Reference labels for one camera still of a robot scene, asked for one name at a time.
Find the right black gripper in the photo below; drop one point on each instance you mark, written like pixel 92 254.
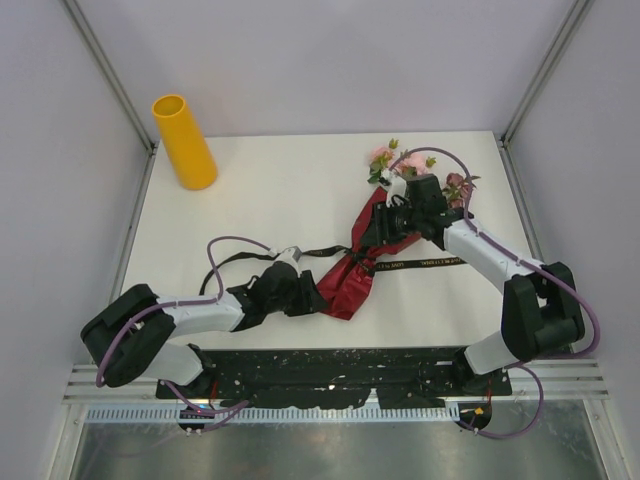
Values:
pixel 372 233

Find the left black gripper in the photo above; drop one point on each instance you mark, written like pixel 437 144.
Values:
pixel 309 301

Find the black gold-lettered ribbon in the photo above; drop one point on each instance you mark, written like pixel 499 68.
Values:
pixel 339 249

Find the red wrapping paper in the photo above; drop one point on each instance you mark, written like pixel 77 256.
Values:
pixel 346 286

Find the pink artificial flower bunch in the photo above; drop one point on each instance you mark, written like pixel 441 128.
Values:
pixel 456 186

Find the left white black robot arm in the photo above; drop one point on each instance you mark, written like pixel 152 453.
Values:
pixel 133 336

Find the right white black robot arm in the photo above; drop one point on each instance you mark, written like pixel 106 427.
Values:
pixel 540 311

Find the yellow cylindrical vase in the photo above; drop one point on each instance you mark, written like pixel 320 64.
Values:
pixel 184 142

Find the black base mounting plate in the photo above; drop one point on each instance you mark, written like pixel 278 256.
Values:
pixel 340 378

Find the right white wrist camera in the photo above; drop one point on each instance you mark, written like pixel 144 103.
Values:
pixel 394 185

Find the white slotted cable duct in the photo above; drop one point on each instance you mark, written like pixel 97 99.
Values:
pixel 174 413

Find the left aluminium frame post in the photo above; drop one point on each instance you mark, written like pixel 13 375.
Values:
pixel 87 35

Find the aluminium frame post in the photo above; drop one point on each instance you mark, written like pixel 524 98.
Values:
pixel 560 41
pixel 87 35

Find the right aluminium frame post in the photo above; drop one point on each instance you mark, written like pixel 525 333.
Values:
pixel 560 41

